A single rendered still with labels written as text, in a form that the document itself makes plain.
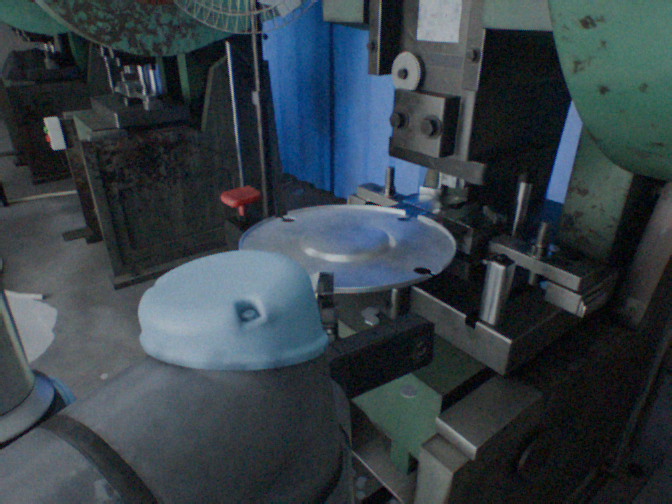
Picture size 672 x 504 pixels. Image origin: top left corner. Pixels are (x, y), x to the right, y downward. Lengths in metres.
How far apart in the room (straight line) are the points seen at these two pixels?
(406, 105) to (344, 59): 2.06
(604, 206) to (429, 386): 0.43
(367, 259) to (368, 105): 2.07
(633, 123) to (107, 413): 0.36
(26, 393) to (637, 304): 0.90
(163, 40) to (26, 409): 1.46
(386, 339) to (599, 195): 0.57
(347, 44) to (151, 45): 1.19
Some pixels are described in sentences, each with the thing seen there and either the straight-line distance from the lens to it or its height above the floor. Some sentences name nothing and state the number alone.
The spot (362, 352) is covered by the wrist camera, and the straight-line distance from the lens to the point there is 0.39.
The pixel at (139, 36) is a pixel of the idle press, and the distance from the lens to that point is 1.86.
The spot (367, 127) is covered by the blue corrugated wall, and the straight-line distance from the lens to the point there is 2.65.
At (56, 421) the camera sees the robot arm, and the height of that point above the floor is 0.96.
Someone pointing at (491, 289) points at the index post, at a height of 0.76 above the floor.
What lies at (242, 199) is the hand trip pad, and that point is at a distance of 0.91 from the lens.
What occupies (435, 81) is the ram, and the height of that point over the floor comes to 0.99.
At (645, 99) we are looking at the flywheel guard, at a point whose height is 1.03.
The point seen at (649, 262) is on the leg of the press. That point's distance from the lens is 0.95.
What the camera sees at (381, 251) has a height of 0.80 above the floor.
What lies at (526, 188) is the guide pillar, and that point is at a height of 0.83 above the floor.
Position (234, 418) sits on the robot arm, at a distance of 0.19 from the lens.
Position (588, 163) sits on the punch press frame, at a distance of 0.89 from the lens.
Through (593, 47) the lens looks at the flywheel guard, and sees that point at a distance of 0.35.
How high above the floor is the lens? 1.08
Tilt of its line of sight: 28 degrees down
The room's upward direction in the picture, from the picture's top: straight up
